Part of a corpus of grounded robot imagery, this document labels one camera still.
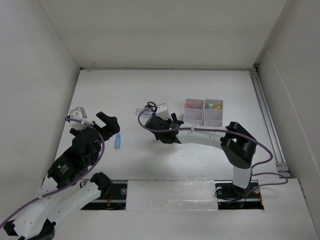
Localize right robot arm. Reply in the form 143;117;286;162
144;113;257;201

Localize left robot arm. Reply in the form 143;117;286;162
0;111;120;240

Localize clear glue bottle blue cap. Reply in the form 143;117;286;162
135;107;154;118

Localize blue correction tape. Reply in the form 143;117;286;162
114;132;121;149

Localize left white organizer box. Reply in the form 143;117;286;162
183;98;205;126

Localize white organizer box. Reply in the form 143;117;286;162
183;98;205;126
203;99;224;127

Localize right white organizer box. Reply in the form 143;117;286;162
203;99;224;127

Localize white taped panel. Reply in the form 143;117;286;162
125;180;218;212

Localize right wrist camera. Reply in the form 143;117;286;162
155;103;171;121

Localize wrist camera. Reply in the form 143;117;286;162
68;106;88;131
155;103;171;121

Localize black handled scissors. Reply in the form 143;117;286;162
144;101;158;113

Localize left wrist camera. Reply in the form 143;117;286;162
68;106;88;131

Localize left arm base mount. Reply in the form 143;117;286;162
81;181;128;211

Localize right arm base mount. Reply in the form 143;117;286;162
214;182;264;210

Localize aluminium rail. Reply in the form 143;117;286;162
248;65;291;178

